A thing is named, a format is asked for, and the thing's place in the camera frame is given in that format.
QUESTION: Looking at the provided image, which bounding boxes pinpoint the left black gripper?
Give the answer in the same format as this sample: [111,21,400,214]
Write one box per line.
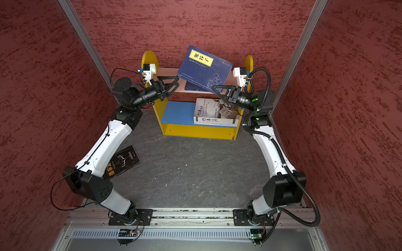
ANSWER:
[131,76,179,108]

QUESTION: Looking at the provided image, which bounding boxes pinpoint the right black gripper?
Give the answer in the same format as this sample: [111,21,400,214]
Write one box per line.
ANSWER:
[213,85,257,112]

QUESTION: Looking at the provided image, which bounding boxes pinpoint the dark blue booklet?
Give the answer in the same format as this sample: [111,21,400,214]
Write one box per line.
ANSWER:
[177,46,233,92]
[184,82,212,93]

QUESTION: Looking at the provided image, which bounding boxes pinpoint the heritage culture photo book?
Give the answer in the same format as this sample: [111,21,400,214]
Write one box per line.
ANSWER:
[194,98,240,124]

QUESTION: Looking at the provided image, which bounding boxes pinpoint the white book with brown blocks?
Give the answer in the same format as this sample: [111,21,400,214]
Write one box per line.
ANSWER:
[194,121,238,128]

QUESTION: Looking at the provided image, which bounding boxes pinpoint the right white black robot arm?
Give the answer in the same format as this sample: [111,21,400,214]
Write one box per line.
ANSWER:
[212,85,307,225]

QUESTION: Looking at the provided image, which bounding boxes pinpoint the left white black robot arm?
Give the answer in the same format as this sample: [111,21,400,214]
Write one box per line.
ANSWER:
[62,76,179,225]

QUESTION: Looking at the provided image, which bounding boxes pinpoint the yellow pink blue bookshelf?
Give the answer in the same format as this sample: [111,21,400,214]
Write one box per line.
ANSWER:
[141,50,253,140]

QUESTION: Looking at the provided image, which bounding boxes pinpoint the black book with gold letters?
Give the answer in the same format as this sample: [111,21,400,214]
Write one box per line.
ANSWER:
[103,145,140,181]

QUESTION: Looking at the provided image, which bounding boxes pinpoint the left corner aluminium profile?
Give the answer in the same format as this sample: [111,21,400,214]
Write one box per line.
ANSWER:
[58,0,114,94]

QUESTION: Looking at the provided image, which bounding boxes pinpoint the corner aluminium profile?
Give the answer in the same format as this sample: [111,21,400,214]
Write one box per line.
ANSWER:
[58,0,114,94]
[270,0,328,116]

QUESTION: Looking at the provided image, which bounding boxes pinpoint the right corner aluminium profile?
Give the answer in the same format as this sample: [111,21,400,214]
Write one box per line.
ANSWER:
[270,0,328,116]

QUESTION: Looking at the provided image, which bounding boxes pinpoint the right green circuit board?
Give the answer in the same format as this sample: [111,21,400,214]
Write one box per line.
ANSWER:
[249,229,265,242]

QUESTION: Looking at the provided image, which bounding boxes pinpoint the green circuit board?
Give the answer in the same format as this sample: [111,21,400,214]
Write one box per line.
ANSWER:
[249,229,265,242]
[117,229,138,238]

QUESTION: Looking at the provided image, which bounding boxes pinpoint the left green circuit board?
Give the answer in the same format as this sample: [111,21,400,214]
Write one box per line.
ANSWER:
[117,229,138,238]

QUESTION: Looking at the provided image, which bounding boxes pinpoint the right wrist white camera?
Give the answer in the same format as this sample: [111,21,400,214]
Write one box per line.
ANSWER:
[233,67,250,89]

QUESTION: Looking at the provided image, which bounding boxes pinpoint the wrist white camera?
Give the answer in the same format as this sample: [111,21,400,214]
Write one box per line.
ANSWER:
[233,67,250,89]
[138,64,157,86]

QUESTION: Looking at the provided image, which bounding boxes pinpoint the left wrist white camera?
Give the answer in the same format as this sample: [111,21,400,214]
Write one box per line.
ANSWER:
[138,64,157,86]

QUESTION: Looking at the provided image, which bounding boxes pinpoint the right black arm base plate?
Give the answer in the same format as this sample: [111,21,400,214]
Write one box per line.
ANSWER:
[232,209,274,227]

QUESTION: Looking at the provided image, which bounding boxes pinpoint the black corrugated cable conduit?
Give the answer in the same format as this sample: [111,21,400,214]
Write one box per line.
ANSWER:
[243,67,321,228]

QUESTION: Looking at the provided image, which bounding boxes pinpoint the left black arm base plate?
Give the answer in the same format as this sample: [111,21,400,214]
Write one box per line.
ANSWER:
[108,209,153,227]

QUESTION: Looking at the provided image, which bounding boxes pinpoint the aluminium mounting rail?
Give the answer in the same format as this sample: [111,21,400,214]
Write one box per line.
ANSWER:
[64,206,319,229]

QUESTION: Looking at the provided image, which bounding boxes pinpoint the slotted white cable duct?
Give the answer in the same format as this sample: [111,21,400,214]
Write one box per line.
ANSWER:
[70,228,250,240]

